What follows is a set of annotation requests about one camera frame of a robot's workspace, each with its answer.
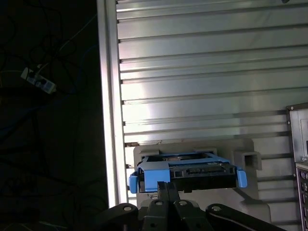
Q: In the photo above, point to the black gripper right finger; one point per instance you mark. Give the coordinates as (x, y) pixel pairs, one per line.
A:
(187, 216)

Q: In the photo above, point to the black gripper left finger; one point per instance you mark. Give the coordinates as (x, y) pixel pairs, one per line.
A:
(154, 216)

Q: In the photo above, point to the hard disk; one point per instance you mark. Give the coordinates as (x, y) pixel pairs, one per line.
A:
(154, 175)

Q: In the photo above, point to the grey plastic parts rack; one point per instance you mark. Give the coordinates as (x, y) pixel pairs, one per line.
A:
(226, 146)

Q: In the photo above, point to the black open PC case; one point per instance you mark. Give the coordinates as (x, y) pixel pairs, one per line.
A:
(298, 125)

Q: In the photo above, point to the white power strip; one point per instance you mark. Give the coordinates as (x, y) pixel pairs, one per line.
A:
(38, 80)

